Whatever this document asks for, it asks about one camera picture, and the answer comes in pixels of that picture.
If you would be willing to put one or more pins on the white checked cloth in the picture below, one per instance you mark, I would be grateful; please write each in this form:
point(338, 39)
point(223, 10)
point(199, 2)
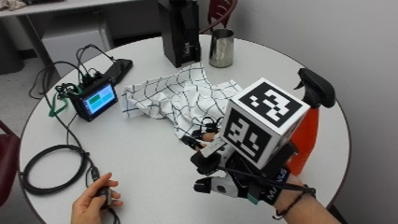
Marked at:
point(173, 96)

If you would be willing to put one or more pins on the orange spray bottle black trigger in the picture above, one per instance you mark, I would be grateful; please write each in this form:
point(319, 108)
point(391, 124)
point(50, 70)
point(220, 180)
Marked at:
point(306, 137)

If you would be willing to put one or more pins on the tall black box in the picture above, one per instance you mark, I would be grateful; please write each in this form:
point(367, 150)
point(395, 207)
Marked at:
point(178, 34)

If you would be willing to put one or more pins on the small black screen device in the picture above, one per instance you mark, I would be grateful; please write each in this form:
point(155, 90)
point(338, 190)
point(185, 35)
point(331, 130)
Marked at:
point(97, 99)

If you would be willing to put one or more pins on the grey desk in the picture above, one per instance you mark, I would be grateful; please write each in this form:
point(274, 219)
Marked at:
point(61, 9)

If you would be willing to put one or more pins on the flat black power pack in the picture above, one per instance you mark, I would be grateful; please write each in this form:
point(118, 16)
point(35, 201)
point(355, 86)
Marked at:
point(118, 70)

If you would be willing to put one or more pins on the white cube with black markers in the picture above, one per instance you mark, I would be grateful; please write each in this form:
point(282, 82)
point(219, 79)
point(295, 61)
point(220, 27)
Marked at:
point(264, 124)

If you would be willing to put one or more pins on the small black remote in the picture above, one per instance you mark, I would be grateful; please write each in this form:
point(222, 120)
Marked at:
point(103, 196)

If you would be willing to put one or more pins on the black palm camera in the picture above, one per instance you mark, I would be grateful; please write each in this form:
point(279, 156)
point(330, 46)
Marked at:
point(204, 161)

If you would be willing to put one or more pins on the red chair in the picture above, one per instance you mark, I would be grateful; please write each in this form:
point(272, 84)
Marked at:
point(219, 12)
point(7, 161)

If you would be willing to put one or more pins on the steel cup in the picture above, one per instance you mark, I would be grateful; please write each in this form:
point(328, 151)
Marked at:
point(220, 49)

